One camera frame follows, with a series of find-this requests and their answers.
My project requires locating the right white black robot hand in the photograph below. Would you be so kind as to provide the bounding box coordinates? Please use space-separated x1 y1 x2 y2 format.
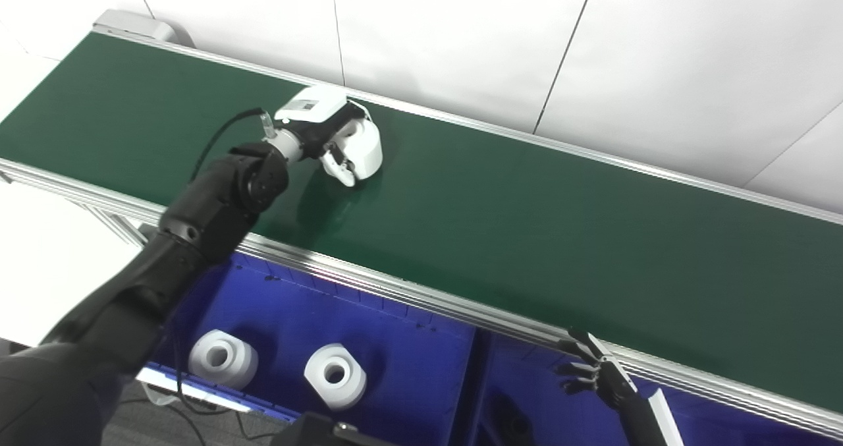
555 327 687 446

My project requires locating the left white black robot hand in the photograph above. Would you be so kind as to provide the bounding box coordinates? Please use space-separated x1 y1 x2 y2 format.
273 84 362 188

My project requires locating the white round plastic part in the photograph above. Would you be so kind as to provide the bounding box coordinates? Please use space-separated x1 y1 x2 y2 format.
341 102 384 182

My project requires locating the blue bin with black part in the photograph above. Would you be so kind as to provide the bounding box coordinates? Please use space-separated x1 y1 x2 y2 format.
461 327 843 446

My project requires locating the grey conveyor end housing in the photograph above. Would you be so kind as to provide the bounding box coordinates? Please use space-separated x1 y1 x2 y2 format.
92 9 193 47

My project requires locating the green conveyor belt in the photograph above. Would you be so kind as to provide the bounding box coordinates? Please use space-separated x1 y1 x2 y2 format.
0 31 843 415

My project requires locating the aluminium conveyor support leg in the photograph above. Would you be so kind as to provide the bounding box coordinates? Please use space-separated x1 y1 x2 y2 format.
78 202 157 247

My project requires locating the blue bin with white parts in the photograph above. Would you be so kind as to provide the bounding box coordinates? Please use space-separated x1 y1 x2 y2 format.
135 252 479 428

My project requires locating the white plastic part with hole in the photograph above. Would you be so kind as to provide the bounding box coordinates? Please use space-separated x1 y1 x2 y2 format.
303 343 368 412
188 329 259 391

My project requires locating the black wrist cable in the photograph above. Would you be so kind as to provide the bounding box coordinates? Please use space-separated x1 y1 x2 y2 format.
190 107 275 184

